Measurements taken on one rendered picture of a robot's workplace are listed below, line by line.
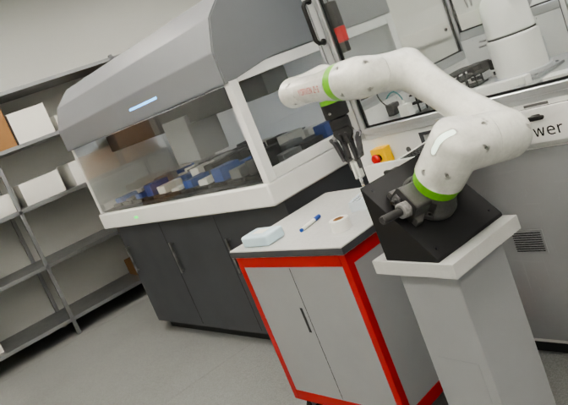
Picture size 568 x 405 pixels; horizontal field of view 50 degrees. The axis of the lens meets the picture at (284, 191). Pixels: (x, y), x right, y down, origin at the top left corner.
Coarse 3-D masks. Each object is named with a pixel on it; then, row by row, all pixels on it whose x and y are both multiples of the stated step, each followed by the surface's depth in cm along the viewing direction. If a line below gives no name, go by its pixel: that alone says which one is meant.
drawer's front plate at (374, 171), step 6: (384, 162) 198; (390, 162) 195; (396, 162) 194; (402, 162) 192; (366, 168) 204; (372, 168) 202; (378, 168) 200; (384, 168) 198; (390, 168) 196; (366, 174) 205; (372, 174) 203; (378, 174) 201; (372, 180) 204
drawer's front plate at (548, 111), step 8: (552, 104) 185; (560, 104) 182; (528, 112) 190; (536, 112) 188; (544, 112) 187; (552, 112) 185; (560, 112) 183; (544, 120) 188; (552, 120) 186; (560, 120) 184; (536, 128) 190; (544, 128) 188; (552, 128) 187; (560, 128) 185; (536, 136) 192; (544, 136) 190; (552, 136) 188; (560, 136) 186
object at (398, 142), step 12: (564, 96) 182; (516, 108) 194; (528, 108) 191; (408, 132) 228; (420, 132) 224; (372, 144) 243; (384, 144) 239; (396, 144) 234; (408, 144) 230; (420, 144) 227; (540, 144) 194; (552, 144) 191; (396, 156) 237
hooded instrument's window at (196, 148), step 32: (288, 64) 279; (320, 64) 291; (224, 96) 259; (256, 96) 265; (128, 128) 328; (160, 128) 306; (192, 128) 285; (224, 128) 268; (288, 128) 275; (320, 128) 287; (96, 160) 373; (128, 160) 344; (160, 160) 319; (192, 160) 297; (224, 160) 278; (96, 192) 393; (128, 192) 360; (160, 192) 333; (192, 192) 309
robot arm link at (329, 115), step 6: (336, 102) 215; (342, 102) 217; (324, 108) 218; (330, 108) 216; (336, 108) 216; (342, 108) 216; (324, 114) 219; (330, 114) 216; (336, 114) 216; (342, 114) 216; (330, 120) 220
